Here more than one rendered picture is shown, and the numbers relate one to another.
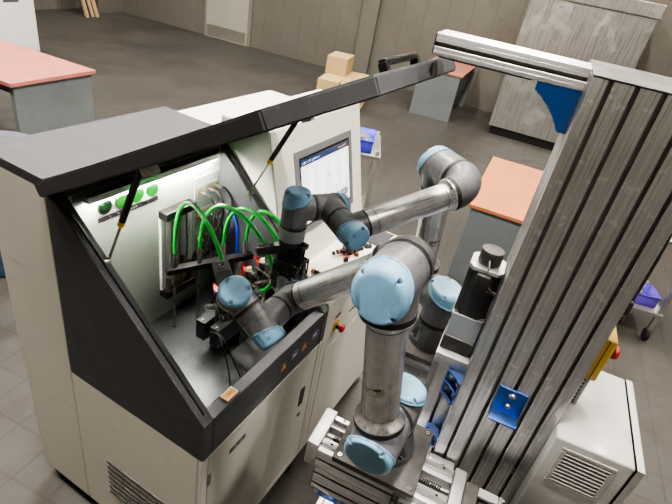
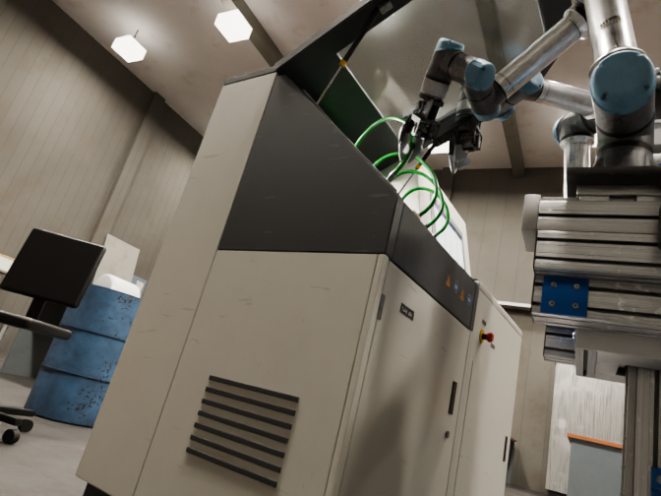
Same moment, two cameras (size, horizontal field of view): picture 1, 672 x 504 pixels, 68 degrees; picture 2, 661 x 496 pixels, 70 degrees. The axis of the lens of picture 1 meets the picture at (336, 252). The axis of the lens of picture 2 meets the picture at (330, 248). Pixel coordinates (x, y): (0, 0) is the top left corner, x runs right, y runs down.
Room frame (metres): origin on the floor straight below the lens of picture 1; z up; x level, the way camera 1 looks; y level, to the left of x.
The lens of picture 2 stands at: (-0.14, 0.15, 0.42)
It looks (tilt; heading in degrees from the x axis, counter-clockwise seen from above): 18 degrees up; 13
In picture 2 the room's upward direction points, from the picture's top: 15 degrees clockwise
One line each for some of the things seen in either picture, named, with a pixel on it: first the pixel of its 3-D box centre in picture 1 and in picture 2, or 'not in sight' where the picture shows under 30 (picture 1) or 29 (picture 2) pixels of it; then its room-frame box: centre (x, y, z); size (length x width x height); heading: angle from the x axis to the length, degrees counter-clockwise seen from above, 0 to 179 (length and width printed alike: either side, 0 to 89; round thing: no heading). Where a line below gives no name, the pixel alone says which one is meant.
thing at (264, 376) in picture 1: (269, 372); (435, 274); (1.24, 0.14, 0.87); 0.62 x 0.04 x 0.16; 156
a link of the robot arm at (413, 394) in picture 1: (398, 402); (625, 128); (0.90, -0.23, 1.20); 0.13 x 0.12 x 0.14; 157
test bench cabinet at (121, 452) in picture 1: (205, 424); (323, 418); (1.35, 0.39, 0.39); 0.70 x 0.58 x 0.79; 156
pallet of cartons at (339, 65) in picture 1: (345, 80); not in sight; (8.18, 0.39, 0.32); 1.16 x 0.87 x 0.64; 163
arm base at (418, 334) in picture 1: (433, 328); not in sight; (1.38, -0.38, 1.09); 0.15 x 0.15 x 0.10
